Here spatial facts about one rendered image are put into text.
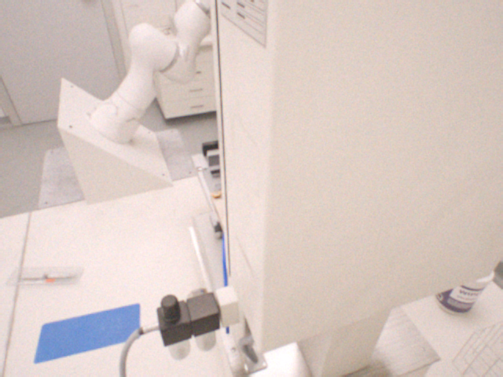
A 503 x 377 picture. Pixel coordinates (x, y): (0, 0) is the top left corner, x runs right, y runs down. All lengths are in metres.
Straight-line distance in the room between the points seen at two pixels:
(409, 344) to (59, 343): 0.75
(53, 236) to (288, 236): 1.03
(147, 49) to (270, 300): 0.97
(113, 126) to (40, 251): 0.45
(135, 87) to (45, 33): 2.42
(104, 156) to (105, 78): 2.53
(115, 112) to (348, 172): 1.07
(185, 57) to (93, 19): 2.38
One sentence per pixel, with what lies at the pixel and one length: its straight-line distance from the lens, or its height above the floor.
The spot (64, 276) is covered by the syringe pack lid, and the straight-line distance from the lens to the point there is 1.07.
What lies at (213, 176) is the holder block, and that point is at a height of 0.98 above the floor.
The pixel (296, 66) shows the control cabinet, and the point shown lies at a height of 1.46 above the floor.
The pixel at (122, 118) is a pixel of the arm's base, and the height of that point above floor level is 1.00.
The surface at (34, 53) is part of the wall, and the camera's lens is 3.66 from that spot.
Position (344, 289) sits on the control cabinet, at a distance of 0.38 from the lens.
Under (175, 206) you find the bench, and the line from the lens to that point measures 1.21.
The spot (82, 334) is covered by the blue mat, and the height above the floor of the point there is 0.75.
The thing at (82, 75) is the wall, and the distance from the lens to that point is 3.69.
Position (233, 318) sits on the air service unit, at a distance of 0.55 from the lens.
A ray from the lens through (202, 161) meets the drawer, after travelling 1.02.
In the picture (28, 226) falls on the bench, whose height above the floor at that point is 0.75.
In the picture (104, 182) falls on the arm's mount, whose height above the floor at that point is 0.83.
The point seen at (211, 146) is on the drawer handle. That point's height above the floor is 1.00.
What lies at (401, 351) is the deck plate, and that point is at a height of 0.93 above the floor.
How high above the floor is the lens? 1.53
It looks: 38 degrees down
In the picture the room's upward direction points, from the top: straight up
